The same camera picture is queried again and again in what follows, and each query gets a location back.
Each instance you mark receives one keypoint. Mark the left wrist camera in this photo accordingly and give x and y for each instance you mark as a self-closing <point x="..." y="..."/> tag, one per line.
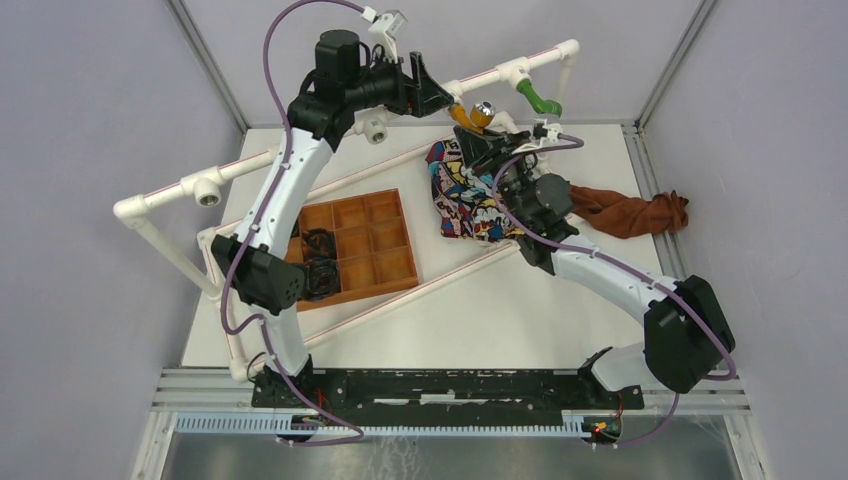
<point x="384" y="27"/>

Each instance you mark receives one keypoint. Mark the comic print cloth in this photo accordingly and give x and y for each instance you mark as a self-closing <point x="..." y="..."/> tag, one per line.
<point x="463" y="201"/>

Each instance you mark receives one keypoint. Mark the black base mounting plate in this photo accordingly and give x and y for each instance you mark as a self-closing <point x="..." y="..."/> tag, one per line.
<point x="445" y="398"/>

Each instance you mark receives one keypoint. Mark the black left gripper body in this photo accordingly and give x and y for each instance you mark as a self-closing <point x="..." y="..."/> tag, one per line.
<point x="384" y="87"/>

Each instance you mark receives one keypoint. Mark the white pvc pipe frame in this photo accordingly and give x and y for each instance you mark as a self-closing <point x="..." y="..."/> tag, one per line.
<point x="133" y="212"/>

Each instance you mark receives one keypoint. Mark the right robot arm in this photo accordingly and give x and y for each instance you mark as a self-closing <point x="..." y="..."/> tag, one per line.
<point x="686" y="337"/>

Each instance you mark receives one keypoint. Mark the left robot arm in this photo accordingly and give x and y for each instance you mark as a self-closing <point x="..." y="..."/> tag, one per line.
<point x="253" y="257"/>

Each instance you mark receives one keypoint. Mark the wooden compartment tray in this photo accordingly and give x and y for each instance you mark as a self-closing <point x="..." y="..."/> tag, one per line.
<point x="374" y="250"/>

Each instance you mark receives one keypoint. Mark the green plastic water faucet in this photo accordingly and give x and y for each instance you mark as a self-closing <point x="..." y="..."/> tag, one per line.
<point x="540" y="105"/>

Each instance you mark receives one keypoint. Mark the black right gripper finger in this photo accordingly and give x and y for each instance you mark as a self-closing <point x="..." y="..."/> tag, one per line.
<point x="504" y="146"/>
<point x="476" y="148"/>

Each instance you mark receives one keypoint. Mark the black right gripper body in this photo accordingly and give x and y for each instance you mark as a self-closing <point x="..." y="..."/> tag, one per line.
<point x="515" y="180"/>

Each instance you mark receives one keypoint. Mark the brown cloth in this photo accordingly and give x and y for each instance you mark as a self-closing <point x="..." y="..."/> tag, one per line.
<point x="625" y="217"/>

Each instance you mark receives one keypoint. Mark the white slotted cable duct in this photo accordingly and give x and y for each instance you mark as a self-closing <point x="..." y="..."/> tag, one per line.
<point x="281" y="424"/>

